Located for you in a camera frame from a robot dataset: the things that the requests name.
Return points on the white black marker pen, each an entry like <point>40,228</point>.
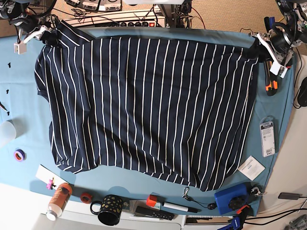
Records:
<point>179,207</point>

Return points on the black power adapter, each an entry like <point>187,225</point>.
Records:
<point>289,196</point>

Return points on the purple tape roll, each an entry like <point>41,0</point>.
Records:
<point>19,155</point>

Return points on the clear plastic blister pack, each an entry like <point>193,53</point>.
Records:
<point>267,136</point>

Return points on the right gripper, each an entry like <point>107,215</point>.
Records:
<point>36,31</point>

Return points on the metal carabiner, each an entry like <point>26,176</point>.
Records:
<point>185,194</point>

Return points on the white square card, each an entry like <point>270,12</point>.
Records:
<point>251,168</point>

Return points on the orange bottle white cap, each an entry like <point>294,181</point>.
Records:
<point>59,201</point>

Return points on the pink clip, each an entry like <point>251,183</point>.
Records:
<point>50,185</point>

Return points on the red orange cube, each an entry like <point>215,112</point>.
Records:
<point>151,200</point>

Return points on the black remote control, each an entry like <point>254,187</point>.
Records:
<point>154,213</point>

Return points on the teal table cloth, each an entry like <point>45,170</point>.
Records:
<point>30,114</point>

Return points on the navy white striped t-shirt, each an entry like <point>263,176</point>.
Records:
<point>176,110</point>

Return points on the black mug gold leaves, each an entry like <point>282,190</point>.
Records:
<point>108,210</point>

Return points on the blue box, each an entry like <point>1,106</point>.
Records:
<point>231,199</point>

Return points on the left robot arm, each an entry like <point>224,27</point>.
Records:
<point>295,15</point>

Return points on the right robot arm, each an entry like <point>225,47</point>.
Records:
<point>17,11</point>

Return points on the blue black clamp top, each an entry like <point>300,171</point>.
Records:
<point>269,21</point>

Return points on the blue clamp bottom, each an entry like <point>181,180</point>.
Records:
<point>238,221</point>

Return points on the red tape roll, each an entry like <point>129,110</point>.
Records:
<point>86,198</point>

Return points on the black round object right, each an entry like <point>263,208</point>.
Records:
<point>302,93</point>

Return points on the orange black utility knife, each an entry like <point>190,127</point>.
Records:
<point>270,79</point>

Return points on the white power strip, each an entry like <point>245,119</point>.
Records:
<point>137,18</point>

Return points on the white paper sheet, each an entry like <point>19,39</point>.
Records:
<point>44,175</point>

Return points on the translucent plastic cup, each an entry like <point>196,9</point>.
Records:
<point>7,133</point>

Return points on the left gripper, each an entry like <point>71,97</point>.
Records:
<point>274,46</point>

